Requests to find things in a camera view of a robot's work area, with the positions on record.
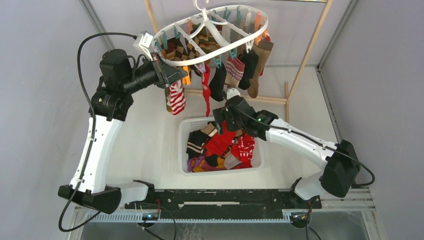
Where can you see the red santa sock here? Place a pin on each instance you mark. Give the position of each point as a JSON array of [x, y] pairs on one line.
[[220, 144], [206, 91]]

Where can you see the black hanging sock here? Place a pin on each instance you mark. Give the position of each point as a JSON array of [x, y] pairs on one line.
[[216, 85]]

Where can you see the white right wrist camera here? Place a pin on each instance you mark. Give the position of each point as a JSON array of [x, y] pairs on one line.
[[232, 92]]

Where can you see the white plastic laundry basket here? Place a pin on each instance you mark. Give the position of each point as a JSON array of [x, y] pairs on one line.
[[245, 153]]

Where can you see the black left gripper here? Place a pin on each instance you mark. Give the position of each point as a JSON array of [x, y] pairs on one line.
[[166, 74]]

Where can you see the wooden drying rack frame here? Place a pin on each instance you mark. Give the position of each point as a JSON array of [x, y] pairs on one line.
[[265, 66]]

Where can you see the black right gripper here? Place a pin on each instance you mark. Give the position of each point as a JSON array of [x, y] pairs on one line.
[[221, 114]]

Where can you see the purple orange sock in basket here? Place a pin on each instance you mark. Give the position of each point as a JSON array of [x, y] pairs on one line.
[[205, 164]]

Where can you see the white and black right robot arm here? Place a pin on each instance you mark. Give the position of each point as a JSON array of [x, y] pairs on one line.
[[337, 162]]

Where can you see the tan brown striped basket sock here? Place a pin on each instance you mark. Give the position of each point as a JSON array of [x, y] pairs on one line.
[[210, 129]]

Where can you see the white round clip hanger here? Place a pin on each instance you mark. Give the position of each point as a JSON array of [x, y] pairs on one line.
[[194, 40]]

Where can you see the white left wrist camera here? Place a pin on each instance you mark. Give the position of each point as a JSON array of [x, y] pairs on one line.
[[142, 44]]

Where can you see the red white striped sock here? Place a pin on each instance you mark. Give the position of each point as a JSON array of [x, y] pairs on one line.
[[177, 100]]

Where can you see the brown striped hanging sock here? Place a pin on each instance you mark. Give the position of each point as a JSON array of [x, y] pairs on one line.
[[206, 41]]

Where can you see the olive and orange sock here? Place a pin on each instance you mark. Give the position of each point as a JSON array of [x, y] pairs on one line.
[[167, 100]]

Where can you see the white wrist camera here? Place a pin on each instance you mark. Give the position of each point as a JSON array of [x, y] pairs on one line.
[[142, 44], [232, 92]]

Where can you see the red santa hanging sock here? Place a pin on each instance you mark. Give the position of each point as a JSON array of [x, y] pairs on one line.
[[206, 91]]

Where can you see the purple striped tan hanging sock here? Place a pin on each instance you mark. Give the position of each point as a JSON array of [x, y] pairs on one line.
[[234, 72]]

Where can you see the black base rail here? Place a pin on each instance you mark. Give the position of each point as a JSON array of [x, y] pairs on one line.
[[224, 204]]

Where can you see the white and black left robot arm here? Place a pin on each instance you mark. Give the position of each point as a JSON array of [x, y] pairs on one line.
[[108, 109]]

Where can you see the argyle brown hanging sock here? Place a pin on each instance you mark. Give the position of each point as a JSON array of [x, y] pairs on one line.
[[178, 51]]

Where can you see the orange clothespin clip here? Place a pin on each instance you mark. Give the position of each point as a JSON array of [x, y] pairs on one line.
[[186, 80]]

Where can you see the black sock in basket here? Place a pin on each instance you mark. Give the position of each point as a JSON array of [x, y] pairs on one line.
[[196, 144]]

